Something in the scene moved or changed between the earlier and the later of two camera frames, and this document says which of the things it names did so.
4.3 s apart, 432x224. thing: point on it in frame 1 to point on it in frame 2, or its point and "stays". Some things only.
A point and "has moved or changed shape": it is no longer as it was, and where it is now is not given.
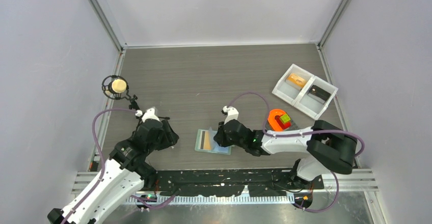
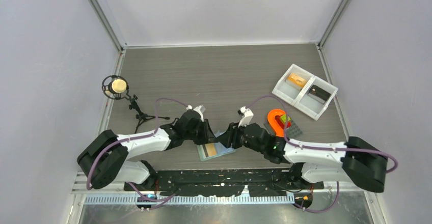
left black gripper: [171, 137] to [208, 136]
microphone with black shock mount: [115, 87] stays
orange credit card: [206, 140] has moved or changed shape
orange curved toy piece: [272, 120] stays
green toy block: [285, 118] stays
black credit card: [318, 91] stays
